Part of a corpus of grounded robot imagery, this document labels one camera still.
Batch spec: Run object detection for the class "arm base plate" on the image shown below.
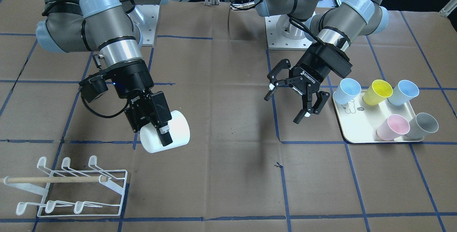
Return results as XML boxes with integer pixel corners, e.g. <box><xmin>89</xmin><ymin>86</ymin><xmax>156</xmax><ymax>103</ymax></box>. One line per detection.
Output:
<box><xmin>265</xmin><ymin>15</ymin><xmax>313</xmax><ymax>50</ymax></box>
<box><xmin>130</xmin><ymin>5</ymin><xmax>160</xmax><ymax>47</ymax></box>

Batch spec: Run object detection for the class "wooden dowel rack handle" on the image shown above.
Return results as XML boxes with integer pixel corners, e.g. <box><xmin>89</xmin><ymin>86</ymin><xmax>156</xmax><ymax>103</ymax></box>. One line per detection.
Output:
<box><xmin>4</xmin><ymin>175</ymin><xmax>110</xmax><ymax>183</ymax></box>

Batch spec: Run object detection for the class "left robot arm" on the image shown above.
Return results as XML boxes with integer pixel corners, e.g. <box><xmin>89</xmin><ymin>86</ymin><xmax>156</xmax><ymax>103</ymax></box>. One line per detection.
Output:
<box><xmin>254</xmin><ymin>0</ymin><xmax>390</xmax><ymax>123</ymax></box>

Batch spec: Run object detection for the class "pink plastic cup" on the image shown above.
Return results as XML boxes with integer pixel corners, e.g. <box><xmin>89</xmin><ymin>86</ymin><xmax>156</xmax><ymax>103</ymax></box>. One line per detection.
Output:
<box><xmin>376</xmin><ymin>114</ymin><xmax>410</xmax><ymax>141</ymax></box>

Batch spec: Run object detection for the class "light blue cup tray corner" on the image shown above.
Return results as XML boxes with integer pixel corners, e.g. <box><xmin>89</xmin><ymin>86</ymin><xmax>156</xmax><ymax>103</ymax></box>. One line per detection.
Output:
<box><xmin>387</xmin><ymin>80</ymin><xmax>420</xmax><ymax>106</ymax></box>

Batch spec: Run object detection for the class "cream tray with bunny print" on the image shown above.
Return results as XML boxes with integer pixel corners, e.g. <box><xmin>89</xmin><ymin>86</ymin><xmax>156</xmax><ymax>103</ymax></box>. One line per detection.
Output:
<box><xmin>333</xmin><ymin>89</ymin><xmax>416</xmax><ymax>143</ymax></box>

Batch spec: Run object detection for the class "white plastic cup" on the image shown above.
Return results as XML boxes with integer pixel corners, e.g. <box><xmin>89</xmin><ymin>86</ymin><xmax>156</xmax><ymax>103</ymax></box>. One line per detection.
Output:
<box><xmin>139</xmin><ymin>110</ymin><xmax>191</xmax><ymax>153</ymax></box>

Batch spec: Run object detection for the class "grey plastic cup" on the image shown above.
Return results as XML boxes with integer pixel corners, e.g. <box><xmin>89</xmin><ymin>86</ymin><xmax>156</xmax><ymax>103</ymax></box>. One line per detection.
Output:
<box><xmin>405</xmin><ymin>113</ymin><xmax>439</xmax><ymax>140</ymax></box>

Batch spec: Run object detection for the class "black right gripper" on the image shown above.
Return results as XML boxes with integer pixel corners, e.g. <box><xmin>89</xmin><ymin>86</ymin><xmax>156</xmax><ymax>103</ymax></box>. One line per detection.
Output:
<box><xmin>107</xmin><ymin>59</ymin><xmax>173</xmax><ymax>146</ymax></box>

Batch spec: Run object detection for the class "white wire cup rack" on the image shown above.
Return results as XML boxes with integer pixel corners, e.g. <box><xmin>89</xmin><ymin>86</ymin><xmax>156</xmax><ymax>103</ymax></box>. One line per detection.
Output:
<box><xmin>3</xmin><ymin>155</ymin><xmax>128</xmax><ymax>218</ymax></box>

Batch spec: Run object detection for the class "light blue cup near bunny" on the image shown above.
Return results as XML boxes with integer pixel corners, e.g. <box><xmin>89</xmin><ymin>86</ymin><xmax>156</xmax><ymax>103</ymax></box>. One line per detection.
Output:
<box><xmin>333</xmin><ymin>78</ymin><xmax>361</xmax><ymax>105</ymax></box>

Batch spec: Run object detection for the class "yellow plastic cup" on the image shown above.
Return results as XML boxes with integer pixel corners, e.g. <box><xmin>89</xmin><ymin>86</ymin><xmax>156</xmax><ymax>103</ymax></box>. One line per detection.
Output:
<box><xmin>362</xmin><ymin>79</ymin><xmax>393</xmax><ymax>106</ymax></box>

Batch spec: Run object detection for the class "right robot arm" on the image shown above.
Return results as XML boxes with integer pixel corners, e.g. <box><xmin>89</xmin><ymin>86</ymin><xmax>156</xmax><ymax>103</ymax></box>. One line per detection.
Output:
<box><xmin>36</xmin><ymin>0</ymin><xmax>172</xmax><ymax>146</ymax></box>

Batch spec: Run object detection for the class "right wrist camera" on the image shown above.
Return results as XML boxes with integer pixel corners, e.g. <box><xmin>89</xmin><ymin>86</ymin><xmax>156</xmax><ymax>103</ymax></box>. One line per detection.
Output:
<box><xmin>79</xmin><ymin>74</ymin><xmax>109</xmax><ymax>102</ymax></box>

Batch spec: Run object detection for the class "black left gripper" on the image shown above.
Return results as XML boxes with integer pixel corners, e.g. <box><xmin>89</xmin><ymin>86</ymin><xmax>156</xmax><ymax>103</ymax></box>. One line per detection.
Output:
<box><xmin>264</xmin><ymin>43</ymin><xmax>352</xmax><ymax>124</ymax></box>

